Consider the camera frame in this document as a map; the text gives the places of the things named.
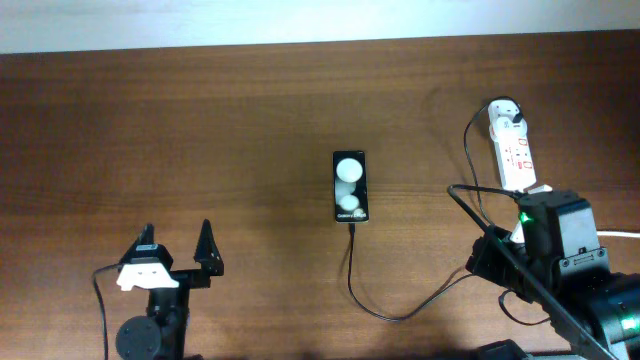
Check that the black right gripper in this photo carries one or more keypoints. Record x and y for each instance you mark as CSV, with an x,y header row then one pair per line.
x,y
482,259

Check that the white USB charger plug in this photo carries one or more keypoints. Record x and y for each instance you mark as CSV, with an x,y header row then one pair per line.
x,y
506,120

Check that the black smartphone with lit screen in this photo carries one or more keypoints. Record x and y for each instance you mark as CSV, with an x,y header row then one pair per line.
x,y
351,203

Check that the white power strip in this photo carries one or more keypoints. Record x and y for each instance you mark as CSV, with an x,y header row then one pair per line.
x,y
515,163

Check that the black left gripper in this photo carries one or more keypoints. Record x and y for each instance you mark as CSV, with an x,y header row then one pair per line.
x,y
206,254

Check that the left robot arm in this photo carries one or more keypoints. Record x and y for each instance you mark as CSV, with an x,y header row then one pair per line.
x,y
160,333

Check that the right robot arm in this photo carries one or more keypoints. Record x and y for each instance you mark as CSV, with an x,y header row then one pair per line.
x,y
562,266

